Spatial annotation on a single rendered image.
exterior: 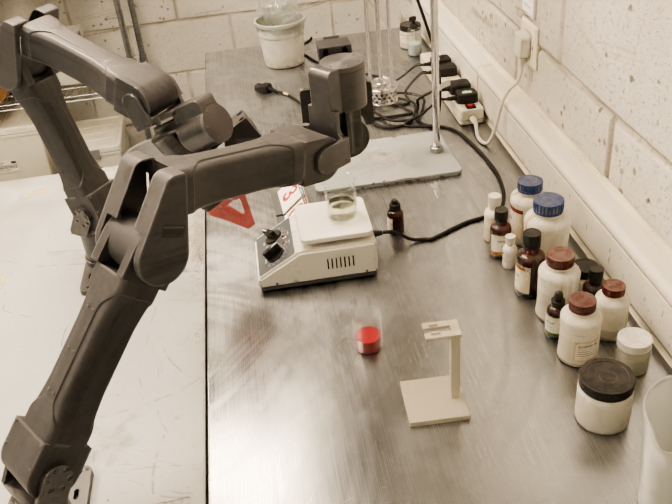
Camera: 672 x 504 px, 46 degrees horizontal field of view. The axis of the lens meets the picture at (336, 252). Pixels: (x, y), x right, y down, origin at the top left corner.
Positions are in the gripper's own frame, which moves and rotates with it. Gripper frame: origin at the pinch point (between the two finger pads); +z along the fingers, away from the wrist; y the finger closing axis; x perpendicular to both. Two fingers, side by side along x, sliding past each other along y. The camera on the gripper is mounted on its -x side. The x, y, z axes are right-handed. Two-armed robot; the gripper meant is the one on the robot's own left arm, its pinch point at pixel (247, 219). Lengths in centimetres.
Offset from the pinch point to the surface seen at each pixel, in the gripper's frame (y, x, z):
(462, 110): 45, -44, 31
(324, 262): -4.1, -5.4, 12.6
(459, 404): -37.6, -11.5, 22.9
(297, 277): -3.5, -0.3, 12.2
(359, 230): -3.8, -13.1, 11.9
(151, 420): -26.4, 23.7, 3.1
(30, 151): 210, 89, 12
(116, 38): 245, 36, 4
